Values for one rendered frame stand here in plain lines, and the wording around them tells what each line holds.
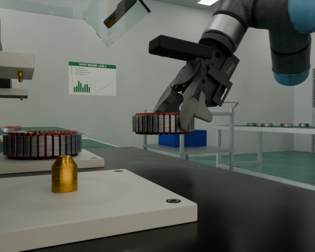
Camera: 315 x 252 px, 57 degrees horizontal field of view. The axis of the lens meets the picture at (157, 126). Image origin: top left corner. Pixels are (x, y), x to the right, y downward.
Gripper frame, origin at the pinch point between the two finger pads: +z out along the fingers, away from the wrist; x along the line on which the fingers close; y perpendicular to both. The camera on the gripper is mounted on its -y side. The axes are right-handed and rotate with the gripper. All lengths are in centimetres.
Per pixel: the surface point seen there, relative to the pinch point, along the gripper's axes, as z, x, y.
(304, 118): -345, 474, 541
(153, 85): -183, 508, 153
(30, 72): 8.0, -24.9, -21.2
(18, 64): 8.2, -26.5, -21.9
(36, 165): 15.1, -6.8, -15.4
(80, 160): 12.0, -6.8, -10.8
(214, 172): 5.2, -17.0, 2.3
